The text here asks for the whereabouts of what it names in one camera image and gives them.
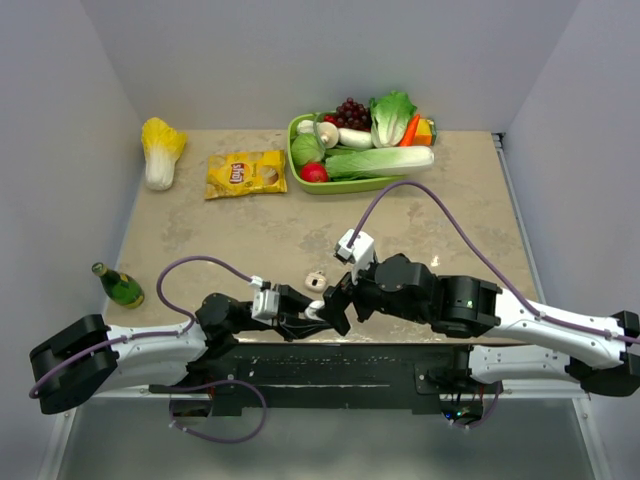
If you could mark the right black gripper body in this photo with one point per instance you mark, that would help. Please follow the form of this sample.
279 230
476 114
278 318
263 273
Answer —
367 295

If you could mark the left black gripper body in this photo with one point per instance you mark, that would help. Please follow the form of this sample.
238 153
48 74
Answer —
280 319

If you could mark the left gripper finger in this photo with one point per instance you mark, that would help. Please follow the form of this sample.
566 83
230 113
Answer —
293 301
299 329

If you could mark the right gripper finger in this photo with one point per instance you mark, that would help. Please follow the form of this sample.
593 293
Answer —
336 301
346 282

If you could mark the white earbud charging case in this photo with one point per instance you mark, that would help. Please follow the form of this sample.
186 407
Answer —
313 310

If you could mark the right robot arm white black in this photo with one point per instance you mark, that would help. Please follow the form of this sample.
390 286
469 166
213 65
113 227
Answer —
545 342

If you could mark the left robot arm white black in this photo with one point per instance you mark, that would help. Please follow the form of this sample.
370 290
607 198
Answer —
90 357

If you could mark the beige earbud case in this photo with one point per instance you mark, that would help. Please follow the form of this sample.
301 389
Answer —
316 282

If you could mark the green plastic basket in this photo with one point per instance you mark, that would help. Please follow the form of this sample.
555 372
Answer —
332 187

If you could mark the red apple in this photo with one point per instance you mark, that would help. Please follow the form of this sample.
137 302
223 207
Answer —
314 172

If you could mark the long white green cabbage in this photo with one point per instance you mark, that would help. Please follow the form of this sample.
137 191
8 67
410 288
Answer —
380 162

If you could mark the yellow Lays chips bag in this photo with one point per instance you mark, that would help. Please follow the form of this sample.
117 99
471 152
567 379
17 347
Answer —
245 173

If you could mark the round green cabbage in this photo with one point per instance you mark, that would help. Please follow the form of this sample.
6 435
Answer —
306 149

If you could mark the white daikon radish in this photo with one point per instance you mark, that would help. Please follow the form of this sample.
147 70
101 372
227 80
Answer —
355 139

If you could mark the beige mushroom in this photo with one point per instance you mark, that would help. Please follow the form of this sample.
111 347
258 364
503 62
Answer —
327 134

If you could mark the orange carrot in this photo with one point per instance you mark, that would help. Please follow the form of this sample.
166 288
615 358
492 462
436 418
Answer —
410 132

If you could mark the purple grapes bunch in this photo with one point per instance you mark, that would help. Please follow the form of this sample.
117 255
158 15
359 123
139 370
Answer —
351 114

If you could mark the green champagne bottle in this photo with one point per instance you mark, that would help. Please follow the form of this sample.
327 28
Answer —
122 289

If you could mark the orange pumpkin slice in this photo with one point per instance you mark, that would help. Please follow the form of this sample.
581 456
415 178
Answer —
426 133

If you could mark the green leafy lettuce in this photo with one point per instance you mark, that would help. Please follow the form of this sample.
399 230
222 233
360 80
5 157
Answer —
390 117

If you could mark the yellow napa cabbage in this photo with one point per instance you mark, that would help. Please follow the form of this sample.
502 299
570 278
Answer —
163 146

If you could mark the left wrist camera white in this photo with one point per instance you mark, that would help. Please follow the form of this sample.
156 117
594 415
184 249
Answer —
265 303

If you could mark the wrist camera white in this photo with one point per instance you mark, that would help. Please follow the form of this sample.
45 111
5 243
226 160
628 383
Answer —
359 252
265 303

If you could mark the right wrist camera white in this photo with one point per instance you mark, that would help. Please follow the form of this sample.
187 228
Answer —
359 252

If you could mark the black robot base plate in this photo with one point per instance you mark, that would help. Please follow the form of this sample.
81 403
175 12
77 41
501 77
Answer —
421 378

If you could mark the aluminium frame rail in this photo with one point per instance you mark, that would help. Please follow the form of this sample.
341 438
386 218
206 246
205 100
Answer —
531 388

